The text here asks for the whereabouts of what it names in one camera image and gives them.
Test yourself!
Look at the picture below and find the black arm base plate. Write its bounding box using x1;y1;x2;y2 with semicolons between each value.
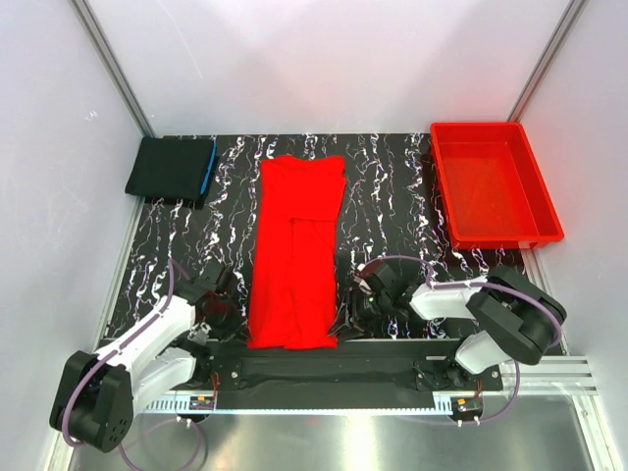
95;338;565;411

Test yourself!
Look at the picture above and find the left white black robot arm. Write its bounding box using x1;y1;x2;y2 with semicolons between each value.
49;260;248;452

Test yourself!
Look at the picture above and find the left small electronics board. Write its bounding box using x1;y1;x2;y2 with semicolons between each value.
189;395;216;410

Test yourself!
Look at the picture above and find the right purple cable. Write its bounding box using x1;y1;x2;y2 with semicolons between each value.
362;254;565;427

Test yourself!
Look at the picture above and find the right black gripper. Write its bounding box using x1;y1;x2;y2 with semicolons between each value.
328;287;391;342

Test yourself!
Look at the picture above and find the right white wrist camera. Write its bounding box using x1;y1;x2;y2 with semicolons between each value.
354;276;373;293

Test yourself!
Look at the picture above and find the aluminium table edge rail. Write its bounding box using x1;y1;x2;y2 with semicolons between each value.
66;353;599;396

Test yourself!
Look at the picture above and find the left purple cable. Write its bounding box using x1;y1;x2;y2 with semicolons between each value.
61;258;210;466

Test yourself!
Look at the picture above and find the red plastic bin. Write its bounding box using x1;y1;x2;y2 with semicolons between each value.
430;122;564;249

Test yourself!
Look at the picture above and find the right aluminium frame post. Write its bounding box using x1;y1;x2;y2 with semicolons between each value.
507;0;589;123

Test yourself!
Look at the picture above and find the folded black t shirt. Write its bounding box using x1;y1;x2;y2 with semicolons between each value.
125;136;217;209

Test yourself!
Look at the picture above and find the aluminium frame post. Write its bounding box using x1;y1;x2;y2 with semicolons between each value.
69;0;156;137
507;0;589;123

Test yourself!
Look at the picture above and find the small electronics board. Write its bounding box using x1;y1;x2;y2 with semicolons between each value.
452;396;484;413
189;395;216;410

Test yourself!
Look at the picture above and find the red t shirt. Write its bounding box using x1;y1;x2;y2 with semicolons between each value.
248;155;346;349

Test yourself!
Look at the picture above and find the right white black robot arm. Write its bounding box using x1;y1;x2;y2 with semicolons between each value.
329;256;567;391

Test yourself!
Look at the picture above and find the left aluminium frame post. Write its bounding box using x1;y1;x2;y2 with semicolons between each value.
69;0;156;137

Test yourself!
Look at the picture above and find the purple cable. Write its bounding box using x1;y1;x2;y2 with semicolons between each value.
362;254;565;427
61;258;210;466

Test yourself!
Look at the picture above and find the right small electronics board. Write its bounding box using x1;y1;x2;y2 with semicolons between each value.
452;396;484;413

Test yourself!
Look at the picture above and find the white slotted cable duct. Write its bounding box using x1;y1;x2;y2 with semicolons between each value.
141;393;453;417

